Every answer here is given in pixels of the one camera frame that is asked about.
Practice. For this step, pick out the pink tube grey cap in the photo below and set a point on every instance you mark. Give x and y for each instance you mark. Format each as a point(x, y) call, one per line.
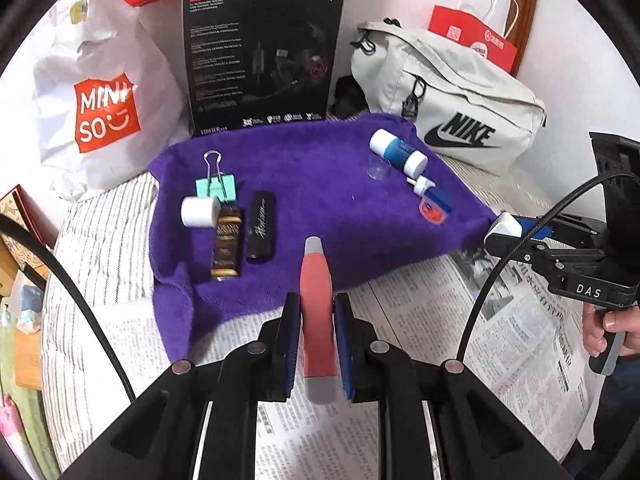
point(316, 310)

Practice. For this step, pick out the blue lid pink jar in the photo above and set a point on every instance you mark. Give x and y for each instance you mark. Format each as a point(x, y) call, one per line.
point(437, 205)

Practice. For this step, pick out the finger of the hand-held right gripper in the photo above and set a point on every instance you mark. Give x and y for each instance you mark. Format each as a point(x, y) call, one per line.
point(510, 249)
point(537, 227)

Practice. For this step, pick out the small white dropper bottle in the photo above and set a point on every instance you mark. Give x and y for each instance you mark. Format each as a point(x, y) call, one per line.
point(422, 186)

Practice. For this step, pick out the patterned brown box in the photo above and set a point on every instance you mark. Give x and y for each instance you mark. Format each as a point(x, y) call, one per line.
point(15, 215)

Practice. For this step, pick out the grey waist bag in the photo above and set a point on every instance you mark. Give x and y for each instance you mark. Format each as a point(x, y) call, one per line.
point(450, 85)

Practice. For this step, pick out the purple fluffy towel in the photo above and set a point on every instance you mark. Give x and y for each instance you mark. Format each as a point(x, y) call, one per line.
point(325, 195)

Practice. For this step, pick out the black headset box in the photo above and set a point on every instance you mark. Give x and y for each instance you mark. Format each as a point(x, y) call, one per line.
point(240, 60)

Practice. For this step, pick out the white plastic bag red logo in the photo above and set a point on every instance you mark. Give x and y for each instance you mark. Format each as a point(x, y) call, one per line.
point(75, 60)

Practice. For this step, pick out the blue white capped bottle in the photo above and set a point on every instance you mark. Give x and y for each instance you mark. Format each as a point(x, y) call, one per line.
point(397, 150)

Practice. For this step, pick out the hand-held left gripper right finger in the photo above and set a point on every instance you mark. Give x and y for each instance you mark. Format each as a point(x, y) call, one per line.
point(345, 345)

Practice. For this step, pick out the wooden curved frame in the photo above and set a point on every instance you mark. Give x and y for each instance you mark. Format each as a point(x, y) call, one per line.
point(527, 10)

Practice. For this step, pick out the person's right hand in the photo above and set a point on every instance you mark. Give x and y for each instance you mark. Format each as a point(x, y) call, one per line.
point(595, 330)

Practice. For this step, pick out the black cloth item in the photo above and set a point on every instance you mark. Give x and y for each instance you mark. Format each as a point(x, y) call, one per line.
point(345, 95)

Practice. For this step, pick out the green binder clip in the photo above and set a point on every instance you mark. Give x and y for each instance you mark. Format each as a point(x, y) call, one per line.
point(220, 187)

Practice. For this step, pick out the wooden furniture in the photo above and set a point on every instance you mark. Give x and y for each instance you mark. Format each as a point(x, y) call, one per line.
point(27, 360)

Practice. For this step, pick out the pink item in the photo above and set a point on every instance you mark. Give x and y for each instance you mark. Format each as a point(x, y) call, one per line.
point(10, 422)

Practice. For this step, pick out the person's leg in dark jeans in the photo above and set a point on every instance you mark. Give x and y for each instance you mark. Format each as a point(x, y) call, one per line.
point(620, 410)

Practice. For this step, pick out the black script tube case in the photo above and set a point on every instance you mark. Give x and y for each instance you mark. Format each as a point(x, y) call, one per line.
point(261, 230)

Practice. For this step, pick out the white tape roll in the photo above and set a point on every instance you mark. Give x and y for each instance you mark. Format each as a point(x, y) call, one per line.
point(197, 212)

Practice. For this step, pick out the small white jar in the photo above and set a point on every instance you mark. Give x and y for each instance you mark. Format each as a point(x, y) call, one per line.
point(502, 227)

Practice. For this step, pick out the clear plastic cap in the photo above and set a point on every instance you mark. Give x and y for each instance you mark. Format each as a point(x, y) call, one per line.
point(378, 170)

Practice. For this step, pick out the newspaper sheet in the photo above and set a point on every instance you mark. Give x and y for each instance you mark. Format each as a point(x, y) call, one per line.
point(525, 320)

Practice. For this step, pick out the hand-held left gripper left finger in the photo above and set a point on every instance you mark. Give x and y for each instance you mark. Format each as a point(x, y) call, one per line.
point(292, 340)

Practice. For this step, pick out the brown gold tube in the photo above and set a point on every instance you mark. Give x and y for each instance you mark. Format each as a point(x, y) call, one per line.
point(226, 247)

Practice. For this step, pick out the red paper bag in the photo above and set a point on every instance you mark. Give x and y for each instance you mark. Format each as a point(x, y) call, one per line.
point(495, 50)

